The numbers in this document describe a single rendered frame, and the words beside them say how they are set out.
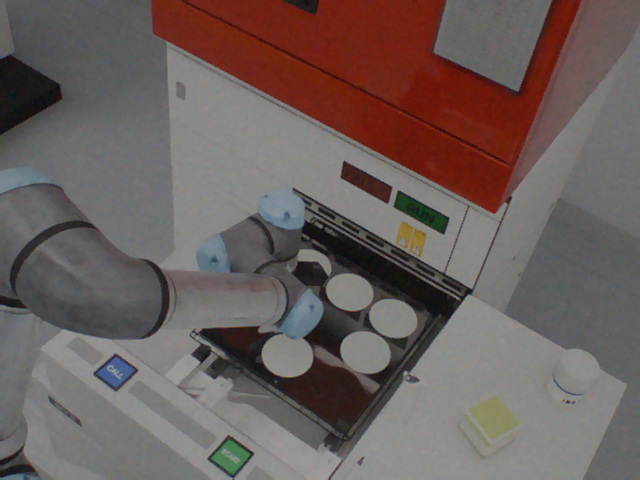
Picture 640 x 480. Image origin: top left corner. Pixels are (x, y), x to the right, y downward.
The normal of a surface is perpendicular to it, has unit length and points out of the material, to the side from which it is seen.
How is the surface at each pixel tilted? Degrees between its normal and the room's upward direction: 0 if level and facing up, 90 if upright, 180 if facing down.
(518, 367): 0
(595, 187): 90
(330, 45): 90
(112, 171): 0
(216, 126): 90
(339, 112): 90
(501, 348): 0
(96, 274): 36
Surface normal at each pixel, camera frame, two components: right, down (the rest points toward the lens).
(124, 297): 0.61, 0.07
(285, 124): -0.57, 0.56
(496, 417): 0.11, -0.67
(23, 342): 0.58, 0.61
